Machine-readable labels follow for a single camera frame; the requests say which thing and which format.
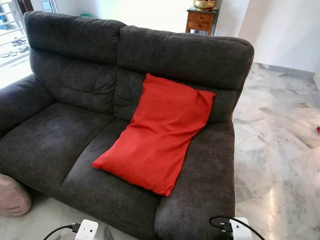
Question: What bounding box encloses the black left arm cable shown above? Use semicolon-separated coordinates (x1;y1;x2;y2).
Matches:
43;223;81;240

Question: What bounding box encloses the pink cat face pillow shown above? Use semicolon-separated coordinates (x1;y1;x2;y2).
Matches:
0;173;32;217

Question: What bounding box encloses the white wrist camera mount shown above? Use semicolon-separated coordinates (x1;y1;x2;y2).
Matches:
74;219;99;240
229;217;253;240

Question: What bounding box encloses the dark grey fabric sofa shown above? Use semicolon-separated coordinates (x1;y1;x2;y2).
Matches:
0;11;255;240

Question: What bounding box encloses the brown wooden door frame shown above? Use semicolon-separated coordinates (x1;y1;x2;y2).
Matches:
17;0;34;12

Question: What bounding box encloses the small wooden drawer cabinet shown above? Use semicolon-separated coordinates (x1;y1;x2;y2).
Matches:
185;6;218;36

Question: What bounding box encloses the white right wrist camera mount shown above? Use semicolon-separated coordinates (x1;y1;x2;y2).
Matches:
229;217;253;240

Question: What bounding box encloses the white window grille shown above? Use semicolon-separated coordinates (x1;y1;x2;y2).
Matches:
0;0;31;61

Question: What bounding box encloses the brass bowl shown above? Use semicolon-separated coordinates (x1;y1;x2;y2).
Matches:
193;0;217;11

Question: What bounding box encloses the red pillow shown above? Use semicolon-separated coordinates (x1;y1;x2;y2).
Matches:
92;73;216;197

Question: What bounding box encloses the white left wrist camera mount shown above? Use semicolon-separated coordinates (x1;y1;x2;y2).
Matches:
74;219;99;240

